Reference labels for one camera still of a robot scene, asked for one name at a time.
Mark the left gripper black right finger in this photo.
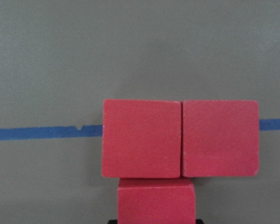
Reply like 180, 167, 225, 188
196, 219, 203, 224

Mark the red cube block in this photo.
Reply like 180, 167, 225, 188
118, 178, 196, 224
182, 100, 259, 177
102, 99, 182, 178

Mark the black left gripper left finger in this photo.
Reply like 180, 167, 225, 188
108, 219, 118, 224

